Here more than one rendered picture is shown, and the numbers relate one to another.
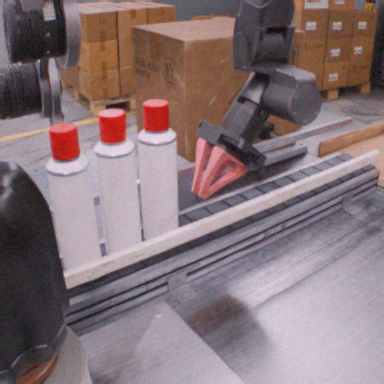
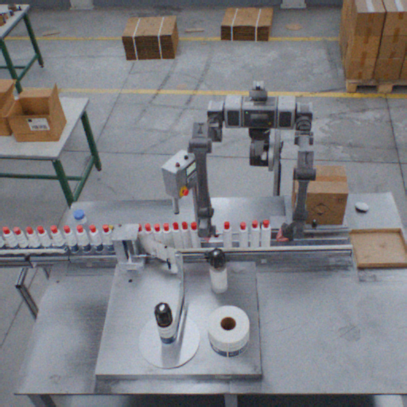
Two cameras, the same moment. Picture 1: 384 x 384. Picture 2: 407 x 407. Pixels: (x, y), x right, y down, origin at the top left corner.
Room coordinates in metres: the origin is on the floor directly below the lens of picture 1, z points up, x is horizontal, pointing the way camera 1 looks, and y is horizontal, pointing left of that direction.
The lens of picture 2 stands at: (-1.07, -0.90, 3.10)
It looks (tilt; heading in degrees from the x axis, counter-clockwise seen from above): 45 degrees down; 41
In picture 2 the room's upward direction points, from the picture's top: 6 degrees counter-clockwise
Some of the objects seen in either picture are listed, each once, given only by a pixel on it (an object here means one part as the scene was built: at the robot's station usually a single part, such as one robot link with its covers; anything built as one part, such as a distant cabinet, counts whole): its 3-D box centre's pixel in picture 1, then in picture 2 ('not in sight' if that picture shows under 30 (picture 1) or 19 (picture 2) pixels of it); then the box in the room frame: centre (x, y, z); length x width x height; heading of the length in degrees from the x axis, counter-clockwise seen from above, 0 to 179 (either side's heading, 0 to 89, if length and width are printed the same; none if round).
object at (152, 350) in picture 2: not in sight; (169, 339); (-0.26, 0.12, 0.89); 0.31 x 0.31 x 0.01
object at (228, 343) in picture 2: not in sight; (228, 331); (-0.08, -0.12, 0.95); 0.20 x 0.20 x 0.14
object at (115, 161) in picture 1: (117, 187); (254, 234); (0.50, 0.10, 0.98); 0.05 x 0.05 x 0.20
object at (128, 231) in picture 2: not in sight; (125, 231); (0.01, 0.62, 1.14); 0.14 x 0.11 x 0.01; 125
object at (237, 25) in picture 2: not in sight; (246, 24); (4.21, 2.62, 0.11); 0.65 x 0.54 x 0.22; 116
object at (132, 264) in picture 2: not in sight; (129, 246); (0.01, 0.62, 1.01); 0.14 x 0.13 x 0.26; 125
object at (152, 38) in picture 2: not in sight; (151, 37); (3.20, 3.42, 0.16); 0.65 x 0.54 x 0.32; 123
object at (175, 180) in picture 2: not in sight; (180, 174); (0.34, 0.46, 1.38); 0.17 x 0.10 x 0.19; 0
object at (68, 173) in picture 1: (73, 206); (243, 235); (0.45, 0.15, 0.98); 0.05 x 0.05 x 0.20
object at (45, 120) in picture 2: not in sight; (36, 111); (0.64, 2.23, 0.97); 0.51 x 0.39 x 0.37; 34
